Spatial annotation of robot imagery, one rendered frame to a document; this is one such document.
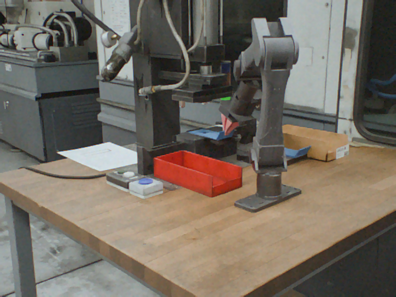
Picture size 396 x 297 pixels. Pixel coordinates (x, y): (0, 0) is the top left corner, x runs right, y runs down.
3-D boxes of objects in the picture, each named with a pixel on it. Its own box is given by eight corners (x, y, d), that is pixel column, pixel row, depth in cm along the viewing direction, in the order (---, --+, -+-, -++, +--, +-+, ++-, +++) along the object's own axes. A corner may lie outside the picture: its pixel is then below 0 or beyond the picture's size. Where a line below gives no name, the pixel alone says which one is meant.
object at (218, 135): (220, 141, 151) (220, 131, 151) (187, 133, 162) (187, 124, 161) (235, 137, 156) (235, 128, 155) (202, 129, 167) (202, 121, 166)
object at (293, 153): (299, 158, 154) (299, 149, 153) (260, 150, 164) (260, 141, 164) (311, 154, 159) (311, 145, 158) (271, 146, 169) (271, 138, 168)
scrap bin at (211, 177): (211, 198, 127) (211, 176, 126) (154, 176, 145) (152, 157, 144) (242, 187, 135) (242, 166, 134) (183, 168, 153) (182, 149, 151)
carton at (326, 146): (326, 165, 157) (328, 141, 155) (265, 150, 174) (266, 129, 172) (348, 157, 165) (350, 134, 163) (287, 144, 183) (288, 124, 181)
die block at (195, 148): (194, 165, 155) (194, 143, 153) (174, 159, 162) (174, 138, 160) (237, 154, 168) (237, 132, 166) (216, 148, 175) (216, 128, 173)
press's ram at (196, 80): (195, 112, 149) (193, 12, 141) (144, 103, 168) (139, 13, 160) (234, 105, 161) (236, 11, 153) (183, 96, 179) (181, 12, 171)
